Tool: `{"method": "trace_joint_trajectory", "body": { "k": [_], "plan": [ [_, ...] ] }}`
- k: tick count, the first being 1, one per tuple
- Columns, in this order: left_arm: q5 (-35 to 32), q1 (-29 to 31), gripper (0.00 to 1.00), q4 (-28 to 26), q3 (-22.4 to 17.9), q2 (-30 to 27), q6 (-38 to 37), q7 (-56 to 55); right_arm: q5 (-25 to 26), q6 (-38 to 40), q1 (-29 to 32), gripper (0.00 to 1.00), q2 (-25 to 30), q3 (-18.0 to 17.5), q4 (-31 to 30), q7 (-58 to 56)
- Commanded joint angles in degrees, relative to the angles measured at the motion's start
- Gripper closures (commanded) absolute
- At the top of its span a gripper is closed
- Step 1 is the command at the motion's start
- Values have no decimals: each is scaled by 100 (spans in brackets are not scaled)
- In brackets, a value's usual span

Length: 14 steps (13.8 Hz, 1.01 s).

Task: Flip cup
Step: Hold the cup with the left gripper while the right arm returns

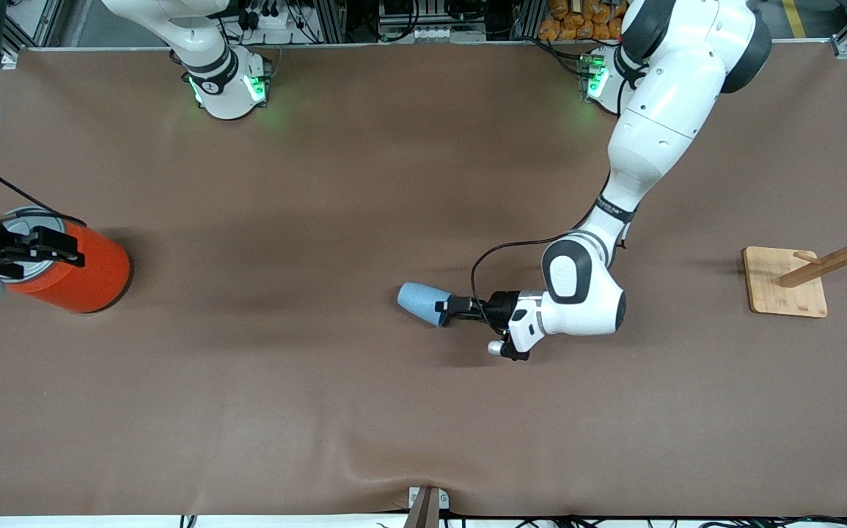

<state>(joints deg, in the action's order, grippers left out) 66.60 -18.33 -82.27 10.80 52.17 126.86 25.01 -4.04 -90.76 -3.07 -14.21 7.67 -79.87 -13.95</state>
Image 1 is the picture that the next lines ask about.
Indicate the red can with grey lid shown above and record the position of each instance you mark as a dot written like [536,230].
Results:
[93,275]

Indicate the wooden cup stand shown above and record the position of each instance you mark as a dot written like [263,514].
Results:
[782,293]

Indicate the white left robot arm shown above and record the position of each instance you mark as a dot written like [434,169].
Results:
[672,95]

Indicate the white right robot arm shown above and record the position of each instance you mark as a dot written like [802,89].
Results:
[218,81]

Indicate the metal table clamp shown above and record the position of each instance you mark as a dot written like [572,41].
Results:
[428,506]

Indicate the white connector block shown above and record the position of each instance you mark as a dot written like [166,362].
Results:
[434,33]

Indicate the white power strip with plugs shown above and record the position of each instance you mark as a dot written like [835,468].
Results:
[269,15]

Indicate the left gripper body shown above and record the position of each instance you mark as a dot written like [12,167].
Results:
[500,304]

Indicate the light blue cup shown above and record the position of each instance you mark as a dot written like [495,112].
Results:
[423,301]

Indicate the orange snack bags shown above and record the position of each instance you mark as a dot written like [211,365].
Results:
[577,22]

